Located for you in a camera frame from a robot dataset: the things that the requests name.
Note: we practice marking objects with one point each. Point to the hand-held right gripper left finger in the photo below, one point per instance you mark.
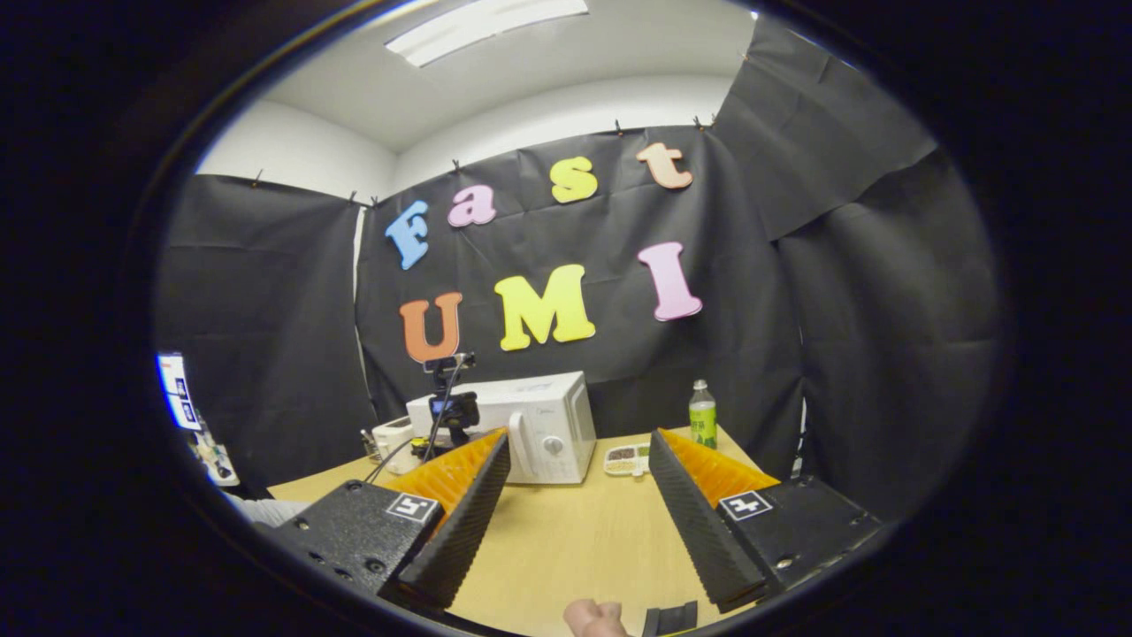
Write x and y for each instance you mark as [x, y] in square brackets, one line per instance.
[464, 531]

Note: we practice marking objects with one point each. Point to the white blue printed board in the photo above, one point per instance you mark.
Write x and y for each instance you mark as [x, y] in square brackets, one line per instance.
[177, 389]

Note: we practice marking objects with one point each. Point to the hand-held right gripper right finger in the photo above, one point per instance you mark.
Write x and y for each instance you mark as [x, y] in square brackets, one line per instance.
[699, 531]

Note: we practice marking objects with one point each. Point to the white microwave oven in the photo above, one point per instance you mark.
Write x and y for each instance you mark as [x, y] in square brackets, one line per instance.
[539, 411]

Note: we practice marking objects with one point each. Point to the white grey cloth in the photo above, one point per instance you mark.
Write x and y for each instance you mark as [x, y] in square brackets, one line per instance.
[270, 510]

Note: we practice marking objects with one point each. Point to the white toaster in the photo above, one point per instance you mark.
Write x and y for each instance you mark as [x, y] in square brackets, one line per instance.
[391, 442]

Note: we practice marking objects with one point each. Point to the green drink bottle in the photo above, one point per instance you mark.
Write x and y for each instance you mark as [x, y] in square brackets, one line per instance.
[703, 420]

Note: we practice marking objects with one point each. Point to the clutter of small items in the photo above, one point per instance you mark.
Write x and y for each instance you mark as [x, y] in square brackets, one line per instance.
[217, 460]

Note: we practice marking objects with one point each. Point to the large ceiling light panel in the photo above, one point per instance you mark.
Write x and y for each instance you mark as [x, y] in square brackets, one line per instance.
[482, 26]

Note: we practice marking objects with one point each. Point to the white divided bean dish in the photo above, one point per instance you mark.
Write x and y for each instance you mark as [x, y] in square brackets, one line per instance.
[623, 458]

